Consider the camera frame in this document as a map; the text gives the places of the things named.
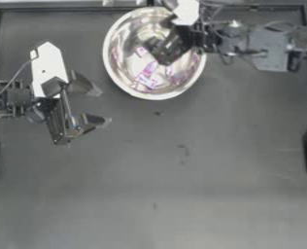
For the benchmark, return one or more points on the steel bowl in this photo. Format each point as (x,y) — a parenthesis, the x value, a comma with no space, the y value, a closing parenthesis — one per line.
(125,32)

